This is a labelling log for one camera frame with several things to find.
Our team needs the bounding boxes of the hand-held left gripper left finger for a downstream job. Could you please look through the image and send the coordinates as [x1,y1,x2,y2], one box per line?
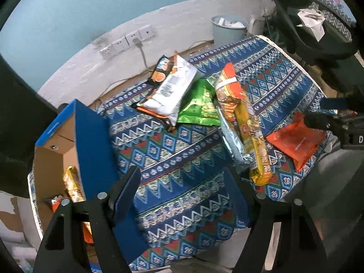
[33,165,143,273]

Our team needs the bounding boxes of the grey patterned cloth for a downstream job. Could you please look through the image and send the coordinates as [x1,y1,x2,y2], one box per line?
[311,0,358,43]

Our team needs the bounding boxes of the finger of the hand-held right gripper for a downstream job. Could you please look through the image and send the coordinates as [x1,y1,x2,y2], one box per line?
[303,112,342,132]
[320,97,364,113]

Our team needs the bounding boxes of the crumpled white paper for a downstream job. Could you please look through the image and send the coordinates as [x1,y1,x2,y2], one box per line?
[296,8,326,42]

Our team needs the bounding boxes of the black chair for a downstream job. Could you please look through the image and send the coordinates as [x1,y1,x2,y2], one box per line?
[269,0,364,91]

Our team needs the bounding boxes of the black snack packet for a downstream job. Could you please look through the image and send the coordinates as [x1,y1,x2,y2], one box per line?
[136,52,200,128]
[132,55,178,133]

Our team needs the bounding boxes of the white plastic object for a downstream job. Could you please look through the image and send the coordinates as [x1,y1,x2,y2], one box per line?
[250,15,267,36]

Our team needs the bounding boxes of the white wall socket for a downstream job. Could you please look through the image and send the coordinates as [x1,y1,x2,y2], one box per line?
[126,32,142,48]
[139,24,157,39]
[112,39,129,54]
[99,46,115,61]

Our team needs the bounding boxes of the grey power plug cable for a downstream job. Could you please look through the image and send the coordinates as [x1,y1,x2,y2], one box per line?
[134,38,155,74]

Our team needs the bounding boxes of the white paper trash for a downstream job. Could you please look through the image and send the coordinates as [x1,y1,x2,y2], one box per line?
[217,17,245,28]

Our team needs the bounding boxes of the green cables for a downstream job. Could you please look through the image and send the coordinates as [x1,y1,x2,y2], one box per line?
[263,11,283,43]

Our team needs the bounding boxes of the light blue trash bin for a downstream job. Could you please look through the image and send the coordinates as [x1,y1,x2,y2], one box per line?
[211,14,248,49]

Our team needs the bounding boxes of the green snack packet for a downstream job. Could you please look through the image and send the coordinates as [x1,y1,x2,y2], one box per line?
[177,78,222,127]

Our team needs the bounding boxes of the blue patterned tablecloth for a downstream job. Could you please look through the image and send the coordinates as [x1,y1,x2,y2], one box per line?
[28,35,339,270]

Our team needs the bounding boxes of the wooden baseboard strip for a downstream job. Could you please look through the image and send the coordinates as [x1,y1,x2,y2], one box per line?
[125,39,214,87]

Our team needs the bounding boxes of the orange yellow long snack packet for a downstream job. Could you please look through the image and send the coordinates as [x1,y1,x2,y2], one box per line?
[215,63,272,187]

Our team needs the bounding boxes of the cardboard box with blue flaps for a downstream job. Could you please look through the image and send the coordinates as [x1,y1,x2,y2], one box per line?
[28,99,150,273]

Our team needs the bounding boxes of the silver snack packet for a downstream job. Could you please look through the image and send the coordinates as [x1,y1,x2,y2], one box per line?
[217,105,253,165]

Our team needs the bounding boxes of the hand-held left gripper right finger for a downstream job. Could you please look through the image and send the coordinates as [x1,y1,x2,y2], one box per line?
[223,166,327,273]

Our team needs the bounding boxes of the red orange snack packet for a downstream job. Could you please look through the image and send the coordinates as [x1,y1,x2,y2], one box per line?
[266,112,326,174]

